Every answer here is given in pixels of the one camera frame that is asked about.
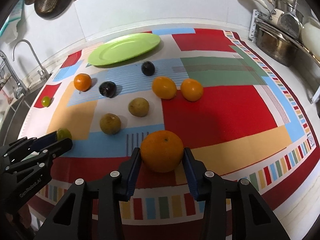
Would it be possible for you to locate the green grape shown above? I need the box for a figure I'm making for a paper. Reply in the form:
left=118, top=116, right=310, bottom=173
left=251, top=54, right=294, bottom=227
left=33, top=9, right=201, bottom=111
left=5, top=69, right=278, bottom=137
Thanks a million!
left=56, top=128, right=72, bottom=141
left=41, top=96, right=52, bottom=107

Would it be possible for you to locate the dark plum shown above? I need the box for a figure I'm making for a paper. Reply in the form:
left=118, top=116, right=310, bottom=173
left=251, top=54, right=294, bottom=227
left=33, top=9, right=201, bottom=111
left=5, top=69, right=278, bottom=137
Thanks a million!
left=99, top=81, right=117, bottom=98
left=141, top=61, right=155, bottom=76

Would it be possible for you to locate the small orange tangerine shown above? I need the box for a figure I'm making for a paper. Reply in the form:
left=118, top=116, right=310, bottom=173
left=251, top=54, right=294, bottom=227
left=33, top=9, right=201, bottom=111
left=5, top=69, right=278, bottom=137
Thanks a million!
left=73, top=73, right=92, bottom=92

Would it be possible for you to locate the dish rack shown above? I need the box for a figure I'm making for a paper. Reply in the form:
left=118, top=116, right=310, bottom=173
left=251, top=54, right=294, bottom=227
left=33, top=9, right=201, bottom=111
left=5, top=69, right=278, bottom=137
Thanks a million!
left=248, top=10, right=319, bottom=65

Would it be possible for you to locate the colourful patchwork tablecloth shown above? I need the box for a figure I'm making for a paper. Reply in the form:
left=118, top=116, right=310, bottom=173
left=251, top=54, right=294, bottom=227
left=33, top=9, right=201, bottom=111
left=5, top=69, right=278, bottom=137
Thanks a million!
left=20, top=28, right=319, bottom=239

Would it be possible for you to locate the chrome kitchen faucet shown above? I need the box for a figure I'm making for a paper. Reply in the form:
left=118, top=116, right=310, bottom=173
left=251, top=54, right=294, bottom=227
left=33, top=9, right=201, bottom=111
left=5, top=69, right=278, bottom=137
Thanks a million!
left=1, top=39, right=50, bottom=99

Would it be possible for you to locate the black hanging pan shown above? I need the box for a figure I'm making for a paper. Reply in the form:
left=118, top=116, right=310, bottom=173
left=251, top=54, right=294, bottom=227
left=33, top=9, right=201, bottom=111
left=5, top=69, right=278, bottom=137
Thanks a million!
left=34, top=0, right=77, bottom=20

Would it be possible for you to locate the large orange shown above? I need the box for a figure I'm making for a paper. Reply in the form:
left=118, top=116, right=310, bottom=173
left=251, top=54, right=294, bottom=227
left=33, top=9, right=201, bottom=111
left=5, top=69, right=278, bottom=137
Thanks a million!
left=140, top=130, right=183, bottom=173

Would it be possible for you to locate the steel pot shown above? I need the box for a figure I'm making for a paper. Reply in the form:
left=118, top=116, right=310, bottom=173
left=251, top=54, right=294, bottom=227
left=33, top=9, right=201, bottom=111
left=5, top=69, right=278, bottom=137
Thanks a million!
left=255, top=23, right=298, bottom=67

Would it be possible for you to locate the white ceramic jug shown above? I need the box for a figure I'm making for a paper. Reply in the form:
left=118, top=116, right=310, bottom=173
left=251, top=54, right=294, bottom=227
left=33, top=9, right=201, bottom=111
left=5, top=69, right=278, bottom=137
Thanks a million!
left=301, top=16, right=320, bottom=60

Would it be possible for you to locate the yellow-green fruit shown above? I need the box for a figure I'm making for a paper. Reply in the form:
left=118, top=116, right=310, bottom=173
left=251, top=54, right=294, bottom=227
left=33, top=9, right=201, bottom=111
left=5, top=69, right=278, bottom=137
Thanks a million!
left=99, top=113, right=121, bottom=135
left=128, top=98, right=149, bottom=117

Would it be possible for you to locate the green plate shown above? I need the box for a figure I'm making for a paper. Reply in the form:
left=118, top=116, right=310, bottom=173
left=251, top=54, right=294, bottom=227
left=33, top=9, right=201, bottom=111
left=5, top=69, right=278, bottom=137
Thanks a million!
left=88, top=33, right=161, bottom=66

